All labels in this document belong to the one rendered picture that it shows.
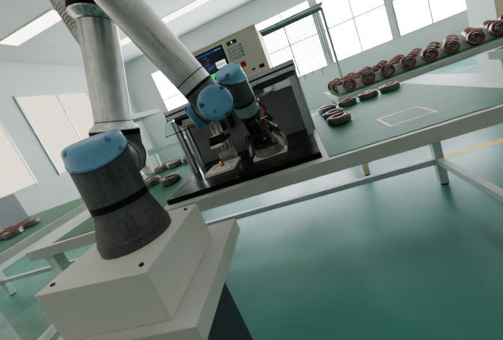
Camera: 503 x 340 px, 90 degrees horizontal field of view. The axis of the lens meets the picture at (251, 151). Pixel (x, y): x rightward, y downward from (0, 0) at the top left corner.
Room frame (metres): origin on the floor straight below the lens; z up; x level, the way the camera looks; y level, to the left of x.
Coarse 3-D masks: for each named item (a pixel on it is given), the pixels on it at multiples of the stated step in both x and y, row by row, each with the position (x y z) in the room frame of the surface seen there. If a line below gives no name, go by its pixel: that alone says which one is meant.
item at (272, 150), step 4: (276, 140) 0.89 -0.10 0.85; (276, 144) 0.84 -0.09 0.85; (260, 148) 0.85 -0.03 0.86; (264, 148) 0.84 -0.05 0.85; (268, 148) 0.84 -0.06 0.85; (272, 148) 0.84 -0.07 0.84; (276, 148) 0.84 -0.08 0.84; (280, 148) 0.85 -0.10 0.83; (256, 152) 0.87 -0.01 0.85; (260, 152) 0.85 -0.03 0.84; (264, 152) 0.84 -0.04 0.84; (268, 152) 0.84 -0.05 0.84; (272, 152) 0.84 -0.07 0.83; (276, 152) 0.84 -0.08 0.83; (256, 156) 0.88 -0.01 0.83; (260, 156) 0.85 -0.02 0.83; (264, 156) 0.85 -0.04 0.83
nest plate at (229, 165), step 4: (228, 160) 1.21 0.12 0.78; (232, 160) 1.18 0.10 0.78; (236, 160) 1.15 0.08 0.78; (216, 164) 1.24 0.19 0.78; (228, 164) 1.14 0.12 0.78; (232, 164) 1.11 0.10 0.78; (236, 164) 1.11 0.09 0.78; (212, 168) 1.19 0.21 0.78; (216, 168) 1.16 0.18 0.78; (220, 168) 1.13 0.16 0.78; (224, 168) 1.10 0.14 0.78; (228, 168) 1.07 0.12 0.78; (232, 168) 1.07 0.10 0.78; (208, 172) 1.13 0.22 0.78; (212, 172) 1.10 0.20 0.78; (216, 172) 1.08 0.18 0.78; (220, 172) 1.08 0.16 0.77; (204, 176) 1.10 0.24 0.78; (208, 176) 1.09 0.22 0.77
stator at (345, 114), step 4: (344, 112) 1.23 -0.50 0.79; (348, 112) 1.19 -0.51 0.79; (332, 116) 1.26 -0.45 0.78; (336, 116) 1.25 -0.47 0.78; (340, 116) 1.17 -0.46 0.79; (344, 116) 1.16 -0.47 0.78; (348, 116) 1.17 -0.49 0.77; (328, 120) 1.22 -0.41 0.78; (332, 120) 1.19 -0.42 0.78; (336, 120) 1.17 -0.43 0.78; (340, 120) 1.17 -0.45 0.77; (344, 120) 1.17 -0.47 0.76; (348, 120) 1.17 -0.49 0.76; (332, 124) 1.19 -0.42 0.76; (336, 124) 1.18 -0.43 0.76
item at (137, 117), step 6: (132, 114) 1.71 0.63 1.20; (138, 114) 1.77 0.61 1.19; (144, 114) 1.83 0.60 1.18; (150, 114) 1.90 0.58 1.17; (132, 120) 1.74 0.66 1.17; (138, 120) 1.96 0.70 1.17; (150, 162) 2.06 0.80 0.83; (144, 168) 1.98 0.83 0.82; (150, 168) 2.02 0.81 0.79; (144, 174) 2.09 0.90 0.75
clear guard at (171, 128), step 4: (172, 120) 1.07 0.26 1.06; (184, 120) 1.04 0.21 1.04; (188, 120) 1.03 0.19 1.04; (168, 124) 1.07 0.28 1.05; (172, 124) 1.06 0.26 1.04; (176, 124) 1.05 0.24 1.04; (184, 124) 1.03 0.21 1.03; (188, 124) 1.02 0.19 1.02; (192, 124) 1.01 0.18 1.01; (168, 128) 1.05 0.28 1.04; (172, 128) 1.04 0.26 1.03; (176, 128) 1.03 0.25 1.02; (180, 128) 1.02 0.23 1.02; (184, 128) 1.01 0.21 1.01; (188, 128) 1.01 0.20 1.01; (168, 132) 1.04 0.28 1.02; (172, 132) 1.03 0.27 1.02; (176, 132) 1.02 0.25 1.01
